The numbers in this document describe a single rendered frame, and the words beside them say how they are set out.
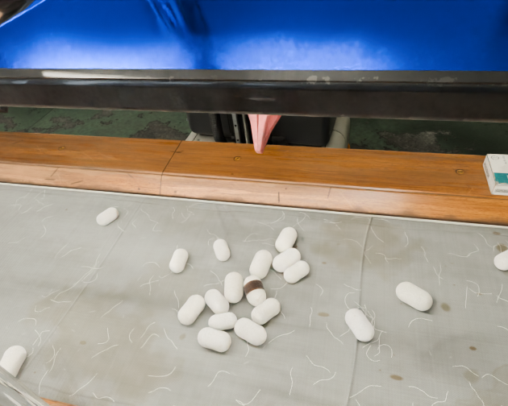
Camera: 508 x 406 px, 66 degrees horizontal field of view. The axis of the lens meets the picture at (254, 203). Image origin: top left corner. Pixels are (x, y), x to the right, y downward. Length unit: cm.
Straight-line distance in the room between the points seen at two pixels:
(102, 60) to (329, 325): 35
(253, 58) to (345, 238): 38
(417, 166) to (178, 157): 36
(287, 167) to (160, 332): 29
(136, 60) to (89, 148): 56
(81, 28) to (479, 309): 44
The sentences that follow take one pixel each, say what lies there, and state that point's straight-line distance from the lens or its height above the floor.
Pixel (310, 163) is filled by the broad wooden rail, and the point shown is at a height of 76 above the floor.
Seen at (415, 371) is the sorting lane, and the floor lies 74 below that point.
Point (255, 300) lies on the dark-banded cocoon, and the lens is 44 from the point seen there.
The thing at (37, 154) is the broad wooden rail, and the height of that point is 76.
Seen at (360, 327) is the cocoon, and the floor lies 76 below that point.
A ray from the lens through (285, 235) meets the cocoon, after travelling 49.
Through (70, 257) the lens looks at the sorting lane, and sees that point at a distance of 58.
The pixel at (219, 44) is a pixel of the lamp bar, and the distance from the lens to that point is 17.
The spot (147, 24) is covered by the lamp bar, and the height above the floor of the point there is 107.
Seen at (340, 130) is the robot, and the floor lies 27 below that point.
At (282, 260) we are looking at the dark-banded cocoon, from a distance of 47.
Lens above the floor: 113
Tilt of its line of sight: 43 degrees down
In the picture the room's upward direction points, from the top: 8 degrees counter-clockwise
